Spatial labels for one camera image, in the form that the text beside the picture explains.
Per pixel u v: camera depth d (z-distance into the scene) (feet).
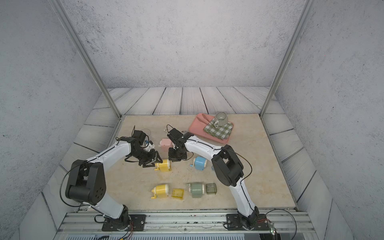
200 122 3.84
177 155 2.59
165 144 3.15
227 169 1.72
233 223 2.38
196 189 2.48
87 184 1.49
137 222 2.38
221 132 3.60
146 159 2.55
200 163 2.83
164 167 2.84
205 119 3.87
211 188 2.78
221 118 3.75
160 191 2.48
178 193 2.71
